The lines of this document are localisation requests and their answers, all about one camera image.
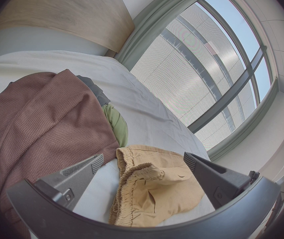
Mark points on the dark grey garment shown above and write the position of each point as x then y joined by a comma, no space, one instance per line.
94,88

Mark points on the green garment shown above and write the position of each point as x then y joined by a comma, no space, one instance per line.
117,123

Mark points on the brown garment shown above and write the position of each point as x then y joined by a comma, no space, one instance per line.
45,123

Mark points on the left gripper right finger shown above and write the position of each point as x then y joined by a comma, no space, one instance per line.
219,183

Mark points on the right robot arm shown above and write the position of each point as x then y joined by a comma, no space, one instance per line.
282,193

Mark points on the tan shorts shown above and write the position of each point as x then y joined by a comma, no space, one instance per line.
161,188

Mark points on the grey-green curtain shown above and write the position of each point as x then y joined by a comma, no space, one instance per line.
243,123
151,19

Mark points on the window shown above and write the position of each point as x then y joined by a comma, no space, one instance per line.
201,66

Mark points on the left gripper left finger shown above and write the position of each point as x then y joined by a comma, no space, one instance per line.
69,180

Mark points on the bed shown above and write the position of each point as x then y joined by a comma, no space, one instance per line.
137,103

